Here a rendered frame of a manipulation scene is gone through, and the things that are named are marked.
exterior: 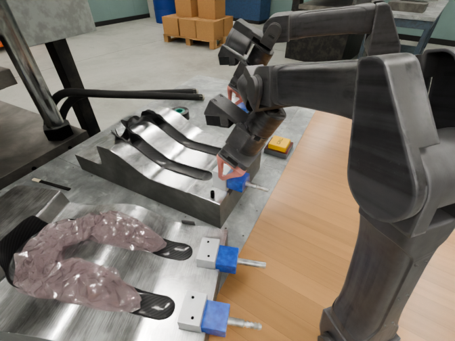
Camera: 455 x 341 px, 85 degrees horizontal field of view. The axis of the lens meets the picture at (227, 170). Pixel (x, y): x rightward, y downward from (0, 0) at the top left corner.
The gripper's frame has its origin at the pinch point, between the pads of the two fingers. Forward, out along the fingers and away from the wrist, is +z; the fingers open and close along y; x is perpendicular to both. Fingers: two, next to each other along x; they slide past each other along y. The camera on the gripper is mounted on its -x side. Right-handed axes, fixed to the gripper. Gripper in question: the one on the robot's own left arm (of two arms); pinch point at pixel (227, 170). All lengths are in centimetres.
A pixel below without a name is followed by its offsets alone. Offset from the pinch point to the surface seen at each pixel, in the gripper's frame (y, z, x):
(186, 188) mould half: 5.7, 7.7, -5.1
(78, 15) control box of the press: -35, 19, -86
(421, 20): -360, -29, 59
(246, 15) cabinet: -656, 168, -235
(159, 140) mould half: -5.1, 12.7, -21.3
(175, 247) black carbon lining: 18.3, 9.0, 1.8
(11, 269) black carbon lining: 37.1, 18.6, -19.5
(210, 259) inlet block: 18.9, 2.3, 8.3
